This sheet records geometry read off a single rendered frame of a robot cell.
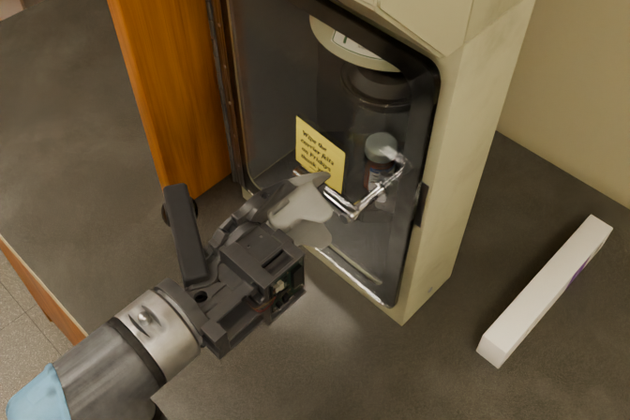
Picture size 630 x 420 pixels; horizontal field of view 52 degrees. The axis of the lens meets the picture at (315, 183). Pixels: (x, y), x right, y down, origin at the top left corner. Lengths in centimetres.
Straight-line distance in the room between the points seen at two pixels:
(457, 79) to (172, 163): 50
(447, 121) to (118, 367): 35
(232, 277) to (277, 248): 5
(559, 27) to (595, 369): 48
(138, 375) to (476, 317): 50
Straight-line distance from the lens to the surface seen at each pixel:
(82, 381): 56
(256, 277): 58
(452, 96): 56
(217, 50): 79
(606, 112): 106
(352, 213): 65
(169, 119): 88
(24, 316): 214
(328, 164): 72
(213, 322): 58
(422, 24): 45
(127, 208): 103
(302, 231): 67
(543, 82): 108
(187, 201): 64
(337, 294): 91
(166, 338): 57
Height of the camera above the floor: 173
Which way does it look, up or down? 50 degrees down
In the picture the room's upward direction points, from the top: straight up
